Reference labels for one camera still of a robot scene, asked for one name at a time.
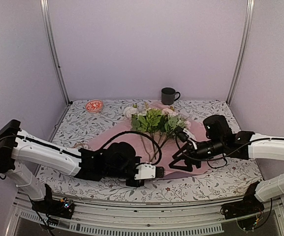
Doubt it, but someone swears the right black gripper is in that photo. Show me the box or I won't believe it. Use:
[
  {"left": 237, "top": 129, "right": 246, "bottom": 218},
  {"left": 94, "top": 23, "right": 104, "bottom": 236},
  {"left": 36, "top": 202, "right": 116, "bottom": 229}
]
[{"left": 169, "top": 137, "right": 224, "bottom": 172}]

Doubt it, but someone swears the purple pink wrapping paper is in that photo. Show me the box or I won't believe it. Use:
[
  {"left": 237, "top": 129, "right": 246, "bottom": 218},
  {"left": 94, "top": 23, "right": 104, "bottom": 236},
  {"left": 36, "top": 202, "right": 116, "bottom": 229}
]
[{"left": 87, "top": 102, "right": 216, "bottom": 175}]

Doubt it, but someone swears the lilac white flower bouquet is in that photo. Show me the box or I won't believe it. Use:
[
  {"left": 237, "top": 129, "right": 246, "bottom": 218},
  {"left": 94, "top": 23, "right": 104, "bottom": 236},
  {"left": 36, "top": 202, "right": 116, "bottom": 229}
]
[{"left": 157, "top": 115, "right": 191, "bottom": 148}]

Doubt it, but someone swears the green white flower sprig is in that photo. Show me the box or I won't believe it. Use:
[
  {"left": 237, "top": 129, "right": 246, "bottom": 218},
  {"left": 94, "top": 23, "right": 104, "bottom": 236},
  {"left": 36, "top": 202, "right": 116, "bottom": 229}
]
[{"left": 131, "top": 102, "right": 162, "bottom": 146}]

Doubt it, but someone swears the pink rose stem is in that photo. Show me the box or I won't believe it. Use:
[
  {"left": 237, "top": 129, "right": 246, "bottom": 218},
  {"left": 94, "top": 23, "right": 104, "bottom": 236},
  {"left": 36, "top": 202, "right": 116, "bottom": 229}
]
[{"left": 161, "top": 107, "right": 179, "bottom": 117}]

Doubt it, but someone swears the white rose long stem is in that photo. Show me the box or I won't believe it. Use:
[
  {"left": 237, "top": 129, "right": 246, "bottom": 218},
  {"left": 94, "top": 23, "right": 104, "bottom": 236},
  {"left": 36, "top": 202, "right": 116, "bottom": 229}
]
[{"left": 123, "top": 103, "right": 151, "bottom": 161}]

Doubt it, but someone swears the dark grey metal mug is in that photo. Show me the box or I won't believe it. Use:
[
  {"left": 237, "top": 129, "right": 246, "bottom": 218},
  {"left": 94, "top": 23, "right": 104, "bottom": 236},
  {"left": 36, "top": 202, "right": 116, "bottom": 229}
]
[{"left": 161, "top": 88, "right": 181, "bottom": 105}]

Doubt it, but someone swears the red patterned ceramic bowl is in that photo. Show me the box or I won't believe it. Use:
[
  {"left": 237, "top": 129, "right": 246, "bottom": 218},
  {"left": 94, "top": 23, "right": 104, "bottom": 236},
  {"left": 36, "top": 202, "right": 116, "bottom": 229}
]
[{"left": 85, "top": 99, "right": 104, "bottom": 113}]

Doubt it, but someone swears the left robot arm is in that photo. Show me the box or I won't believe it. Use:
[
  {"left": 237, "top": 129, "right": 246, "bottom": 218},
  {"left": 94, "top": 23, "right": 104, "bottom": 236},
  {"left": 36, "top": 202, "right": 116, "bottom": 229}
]
[{"left": 0, "top": 119, "right": 165, "bottom": 213}]

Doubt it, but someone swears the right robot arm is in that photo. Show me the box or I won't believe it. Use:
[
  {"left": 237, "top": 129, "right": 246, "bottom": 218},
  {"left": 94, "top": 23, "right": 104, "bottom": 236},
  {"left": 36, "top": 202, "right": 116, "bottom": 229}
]
[{"left": 169, "top": 115, "right": 284, "bottom": 214}]

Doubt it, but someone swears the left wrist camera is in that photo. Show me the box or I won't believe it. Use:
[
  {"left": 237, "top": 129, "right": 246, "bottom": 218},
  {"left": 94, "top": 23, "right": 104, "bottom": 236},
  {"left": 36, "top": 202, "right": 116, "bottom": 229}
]
[{"left": 134, "top": 164, "right": 156, "bottom": 180}]

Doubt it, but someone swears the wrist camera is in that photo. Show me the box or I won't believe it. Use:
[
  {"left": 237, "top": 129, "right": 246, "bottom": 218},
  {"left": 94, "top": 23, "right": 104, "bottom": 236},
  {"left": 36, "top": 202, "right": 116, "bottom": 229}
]
[
  {"left": 134, "top": 164, "right": 156, "bottom": 180},
  {"left": 175, "top": 127, "right": 197, "bottom": 149}
]

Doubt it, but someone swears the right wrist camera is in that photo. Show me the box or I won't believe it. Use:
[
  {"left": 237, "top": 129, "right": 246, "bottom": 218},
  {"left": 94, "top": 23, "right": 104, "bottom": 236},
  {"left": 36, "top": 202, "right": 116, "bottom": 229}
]
[{"left": 175, "top": 127, "right": 197, "bottom": 149}]

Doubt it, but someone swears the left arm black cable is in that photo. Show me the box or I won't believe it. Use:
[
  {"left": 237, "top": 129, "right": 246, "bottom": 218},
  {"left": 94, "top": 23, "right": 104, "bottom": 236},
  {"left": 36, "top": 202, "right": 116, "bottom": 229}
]
[{"left": 97, "top": 131, "right": 162, "bottom": 165}]

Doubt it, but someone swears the front aluminium rail base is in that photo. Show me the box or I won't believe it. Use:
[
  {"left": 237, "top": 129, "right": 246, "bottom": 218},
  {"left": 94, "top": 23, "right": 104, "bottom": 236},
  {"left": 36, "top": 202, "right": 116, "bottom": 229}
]
[{"left": 5, "top": 192, "right": 284, "bottom": 236}]

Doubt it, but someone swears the right aluminium frame post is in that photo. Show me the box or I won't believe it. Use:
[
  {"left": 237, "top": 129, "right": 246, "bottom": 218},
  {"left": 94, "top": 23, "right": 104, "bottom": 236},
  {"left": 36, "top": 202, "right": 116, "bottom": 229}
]
[{"left": 226, "top": 0, "right": 255, "bottom": 106}]

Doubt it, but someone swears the aluminium frame post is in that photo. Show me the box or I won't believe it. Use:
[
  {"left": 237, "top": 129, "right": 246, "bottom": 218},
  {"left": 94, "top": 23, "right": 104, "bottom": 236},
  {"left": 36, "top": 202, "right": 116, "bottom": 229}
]
[
  {"left": 40, "top": 0, "right": 71, "bottom": 106},
  {"left": 226, "top": 0, "right": 255, "bottom": 106}
]

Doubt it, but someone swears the left aluminium frame post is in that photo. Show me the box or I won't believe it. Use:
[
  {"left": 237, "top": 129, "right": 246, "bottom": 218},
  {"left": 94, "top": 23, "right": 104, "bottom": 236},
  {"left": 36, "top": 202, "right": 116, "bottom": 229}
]
[{"left": 40, "top": 0, "right": 71, "bottom": 106}]

